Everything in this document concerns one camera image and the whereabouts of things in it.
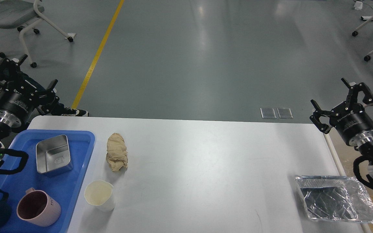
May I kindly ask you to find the white floor power adapter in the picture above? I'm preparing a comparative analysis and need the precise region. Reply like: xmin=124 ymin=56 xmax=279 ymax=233
xmin=353 ymin=1 xmax=363 ymax=11

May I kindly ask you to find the right black cylindrical gripper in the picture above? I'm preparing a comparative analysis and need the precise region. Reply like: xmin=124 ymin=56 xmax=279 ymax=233
xmin=310 ymin=78 xmax=373 ymax=146

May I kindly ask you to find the blue plastic tray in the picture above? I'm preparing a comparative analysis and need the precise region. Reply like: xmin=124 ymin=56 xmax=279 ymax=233
xmin=0 ymin=129 xmax=95 ymax=233

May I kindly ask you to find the aluminium foil tray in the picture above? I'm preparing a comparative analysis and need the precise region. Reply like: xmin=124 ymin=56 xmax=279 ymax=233
xmin=295 ymin=175 xmax=373 ymax=224

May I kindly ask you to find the crumpled beige cloth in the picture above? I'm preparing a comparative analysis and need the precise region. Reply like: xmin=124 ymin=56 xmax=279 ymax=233
xmin=106 ymin=133 xmax=128 ymax=172

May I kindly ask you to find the right floor socket plate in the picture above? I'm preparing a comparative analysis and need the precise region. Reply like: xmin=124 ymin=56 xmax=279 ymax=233
xmin=277 ymin=108 xmax=294 ymax=119

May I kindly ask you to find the rectangular steel container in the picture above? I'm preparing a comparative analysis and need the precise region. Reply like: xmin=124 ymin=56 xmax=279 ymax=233
xmin=36 ymin=134 xmax=73 ymax=177

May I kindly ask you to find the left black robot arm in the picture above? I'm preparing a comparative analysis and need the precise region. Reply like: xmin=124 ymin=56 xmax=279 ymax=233
xmin=0 ymin=54 xmax=59 ymax=175

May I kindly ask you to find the beige plastic bin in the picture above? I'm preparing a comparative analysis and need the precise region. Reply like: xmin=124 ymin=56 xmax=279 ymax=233
xmin=323 ymin=128 xmax=373 ymax=233

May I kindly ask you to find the floor socket plate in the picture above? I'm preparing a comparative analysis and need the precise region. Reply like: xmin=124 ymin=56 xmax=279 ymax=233
xmin=260 ymin=107 xmax=277 ymax=119
xmin=277 ymin=108 xmax=294 ymax=119

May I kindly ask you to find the left black cylindrical gripper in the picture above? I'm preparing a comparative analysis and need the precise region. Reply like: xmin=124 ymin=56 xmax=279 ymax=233
xmin=0 ymin=58 xmax=59 ymax=130

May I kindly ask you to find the pink plastic mug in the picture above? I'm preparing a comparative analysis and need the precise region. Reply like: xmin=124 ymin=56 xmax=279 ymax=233
xmin=16 ymin=188 xmax=61 ymax=227

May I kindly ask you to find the grey office chair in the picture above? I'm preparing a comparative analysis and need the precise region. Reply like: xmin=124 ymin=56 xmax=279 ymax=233
xmin=0 ymin=0 xmax=74 ymax=68

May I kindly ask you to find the cream white cup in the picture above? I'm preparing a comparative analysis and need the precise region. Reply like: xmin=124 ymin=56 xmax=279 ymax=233
xmin=84 ymin=180 xmax=116 ymax=212

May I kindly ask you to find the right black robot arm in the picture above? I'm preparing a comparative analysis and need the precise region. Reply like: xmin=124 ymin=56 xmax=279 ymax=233
xmin=310 ymin=78 xmax=373 ymax=190

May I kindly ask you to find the white chair base right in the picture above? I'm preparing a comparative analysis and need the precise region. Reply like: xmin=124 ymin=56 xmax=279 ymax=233
xmin=352 ymin=0 xmax=373 ymax=61

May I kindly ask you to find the left floor socket plate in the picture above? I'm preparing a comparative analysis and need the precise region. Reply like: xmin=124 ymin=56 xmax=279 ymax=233
xmin=260 ymin=107 xmax=277 ymax=119

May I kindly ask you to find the seated person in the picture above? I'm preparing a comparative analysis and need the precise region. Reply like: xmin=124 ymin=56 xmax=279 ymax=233
xmin=0 ymin=55 xmax=90 ymax=117

